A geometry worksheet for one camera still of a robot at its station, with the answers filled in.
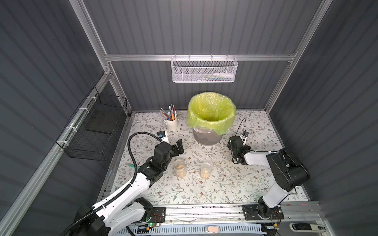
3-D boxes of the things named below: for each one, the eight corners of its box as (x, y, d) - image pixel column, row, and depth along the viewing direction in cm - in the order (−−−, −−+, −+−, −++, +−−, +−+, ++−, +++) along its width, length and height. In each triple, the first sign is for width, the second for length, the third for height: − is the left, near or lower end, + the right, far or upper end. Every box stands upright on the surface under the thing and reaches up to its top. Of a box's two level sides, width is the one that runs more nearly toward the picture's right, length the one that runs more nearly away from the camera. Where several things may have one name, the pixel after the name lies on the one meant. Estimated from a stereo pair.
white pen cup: (165, 131, 110) (163, 122, 103) (166, 122, 116) (164, 114, 108) (177, 131, 110) (176, 122, 103) (178, 122, 116) (177, 114, 108)
